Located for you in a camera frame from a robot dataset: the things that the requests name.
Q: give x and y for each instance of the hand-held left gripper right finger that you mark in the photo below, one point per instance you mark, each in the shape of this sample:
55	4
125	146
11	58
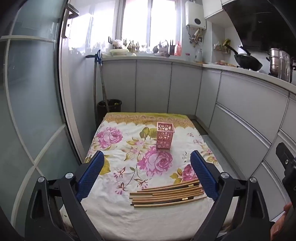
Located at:
203	176

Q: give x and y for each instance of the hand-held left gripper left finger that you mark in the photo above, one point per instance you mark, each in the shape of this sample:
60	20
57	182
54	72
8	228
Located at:
90	176

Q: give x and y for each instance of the pile of wooden chopsticks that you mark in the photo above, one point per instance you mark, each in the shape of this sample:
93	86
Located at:
161	197

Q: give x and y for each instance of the pink perforated utensil holder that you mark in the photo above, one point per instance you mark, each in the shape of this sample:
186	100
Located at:
164	139

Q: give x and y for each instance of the person's right hand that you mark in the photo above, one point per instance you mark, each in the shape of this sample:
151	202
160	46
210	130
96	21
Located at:
278	229

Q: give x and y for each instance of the floral printed tablecloth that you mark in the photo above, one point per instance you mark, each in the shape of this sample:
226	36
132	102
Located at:
115	215

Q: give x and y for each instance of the black trash bin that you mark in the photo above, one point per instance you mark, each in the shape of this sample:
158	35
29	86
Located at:
104	113

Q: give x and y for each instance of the grey lower kitchen cabinets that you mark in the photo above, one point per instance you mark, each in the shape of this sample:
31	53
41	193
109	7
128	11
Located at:
242	99

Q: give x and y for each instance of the stainless steel steamer pot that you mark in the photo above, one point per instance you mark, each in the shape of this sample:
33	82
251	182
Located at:
279	64

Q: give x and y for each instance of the sliding glass door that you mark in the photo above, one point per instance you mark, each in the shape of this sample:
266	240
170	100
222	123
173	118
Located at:
34	92

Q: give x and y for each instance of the black wok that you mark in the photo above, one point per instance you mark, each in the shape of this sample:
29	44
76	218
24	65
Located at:
247	61

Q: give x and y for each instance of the plates of food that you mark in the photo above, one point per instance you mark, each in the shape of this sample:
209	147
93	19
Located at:
225	63

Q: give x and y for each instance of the small red lidded jar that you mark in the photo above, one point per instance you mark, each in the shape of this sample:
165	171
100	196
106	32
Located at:
187	57

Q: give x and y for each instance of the white thermos kettle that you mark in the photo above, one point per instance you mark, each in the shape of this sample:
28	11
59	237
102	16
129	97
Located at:
198	55

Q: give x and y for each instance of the white lidded food container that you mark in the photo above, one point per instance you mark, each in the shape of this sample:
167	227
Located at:
118	52

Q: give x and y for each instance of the white kitchen countertop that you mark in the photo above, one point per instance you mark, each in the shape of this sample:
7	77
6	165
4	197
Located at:
150	58

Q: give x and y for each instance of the black knife block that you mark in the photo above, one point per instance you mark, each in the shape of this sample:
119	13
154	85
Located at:
172	47

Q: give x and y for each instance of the white plastic bag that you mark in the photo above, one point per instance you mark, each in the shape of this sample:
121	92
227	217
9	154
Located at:
117	43

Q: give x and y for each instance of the water heater pipes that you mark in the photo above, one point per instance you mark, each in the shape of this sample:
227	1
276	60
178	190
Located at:
195	37

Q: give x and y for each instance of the black range hood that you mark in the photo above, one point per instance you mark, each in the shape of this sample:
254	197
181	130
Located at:
254	23

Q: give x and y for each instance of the white gas water heater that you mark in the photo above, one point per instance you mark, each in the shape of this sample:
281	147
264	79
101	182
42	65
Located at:
195	14

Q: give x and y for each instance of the kitchen window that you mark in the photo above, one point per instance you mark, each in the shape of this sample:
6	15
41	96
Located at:
150	20

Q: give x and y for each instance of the white upper cabinet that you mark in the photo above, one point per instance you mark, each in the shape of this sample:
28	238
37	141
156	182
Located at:
214	10

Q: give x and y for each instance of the wall spice rack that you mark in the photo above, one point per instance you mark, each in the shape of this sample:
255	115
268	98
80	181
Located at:
222	49

